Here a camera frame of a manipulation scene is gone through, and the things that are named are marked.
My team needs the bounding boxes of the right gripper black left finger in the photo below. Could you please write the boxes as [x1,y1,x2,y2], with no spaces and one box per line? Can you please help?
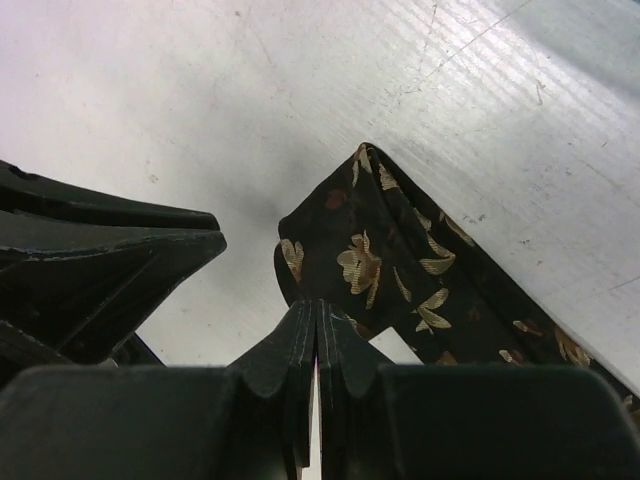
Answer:
[1,303,315,479]

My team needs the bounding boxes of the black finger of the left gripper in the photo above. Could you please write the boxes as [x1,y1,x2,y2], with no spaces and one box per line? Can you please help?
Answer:
[1,213,225,366]
[1,162,220,231]

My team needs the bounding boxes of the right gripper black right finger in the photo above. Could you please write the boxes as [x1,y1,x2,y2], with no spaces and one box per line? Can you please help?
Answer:
[316,303,630,479]

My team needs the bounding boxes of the black gold patterned tie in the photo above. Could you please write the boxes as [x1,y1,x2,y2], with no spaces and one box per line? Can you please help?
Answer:
[274,143,639,416]

